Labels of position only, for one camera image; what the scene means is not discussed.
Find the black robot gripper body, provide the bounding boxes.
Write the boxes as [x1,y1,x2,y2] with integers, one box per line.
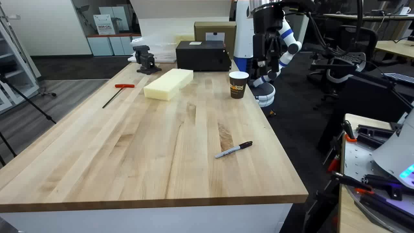
[252,31,282,66]

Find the brown paper coffee cup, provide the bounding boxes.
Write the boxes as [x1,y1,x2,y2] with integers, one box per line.
[228,70,251,100]

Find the black controller box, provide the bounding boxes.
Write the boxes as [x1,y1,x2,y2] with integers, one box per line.
[174,40,233,72]

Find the cardboard box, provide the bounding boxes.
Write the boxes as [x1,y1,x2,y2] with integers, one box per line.
[193,21,238,57]

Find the black marker pen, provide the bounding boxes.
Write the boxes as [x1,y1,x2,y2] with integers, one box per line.
[213,140,253,160]

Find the yellow foam block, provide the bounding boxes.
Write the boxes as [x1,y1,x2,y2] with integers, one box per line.
[142,67,195,102]

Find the black bench vise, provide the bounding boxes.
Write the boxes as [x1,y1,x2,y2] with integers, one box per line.
[132,44,163,75]

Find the wooden desk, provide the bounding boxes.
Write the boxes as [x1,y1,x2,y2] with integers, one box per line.
[374,37,414,61]

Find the grey perforated metal plate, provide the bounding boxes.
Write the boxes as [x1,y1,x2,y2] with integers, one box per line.
[343,140,392,185]

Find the grey angled device cover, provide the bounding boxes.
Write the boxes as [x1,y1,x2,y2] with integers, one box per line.
[371,109,414,191]

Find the black clamp orange trigger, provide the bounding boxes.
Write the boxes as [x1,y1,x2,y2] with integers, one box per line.
[331,171,405,202]

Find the white booklet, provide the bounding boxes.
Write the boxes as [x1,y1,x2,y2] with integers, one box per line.
[93,13,116,36]

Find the white bookshelf with papers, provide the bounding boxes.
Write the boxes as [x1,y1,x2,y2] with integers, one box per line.
[70,0,142,57]

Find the wooden side table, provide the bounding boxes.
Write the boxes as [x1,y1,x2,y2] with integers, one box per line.
[337,113,414,233]

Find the white drawer cabinet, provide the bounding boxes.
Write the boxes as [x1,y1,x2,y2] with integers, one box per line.
[0,202,295,233]

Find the black tripod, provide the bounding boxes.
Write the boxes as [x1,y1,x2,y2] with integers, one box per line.
[0,70,57,167]

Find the red handled T hex key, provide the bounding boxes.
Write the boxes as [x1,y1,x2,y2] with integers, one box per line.
[101,83,136,110]

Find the long bar clamp red handle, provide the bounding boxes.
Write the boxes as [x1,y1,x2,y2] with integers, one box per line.
[301,153,347,233]

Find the white wire shelf rack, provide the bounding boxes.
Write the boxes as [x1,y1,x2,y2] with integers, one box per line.
[0,4,42,114]

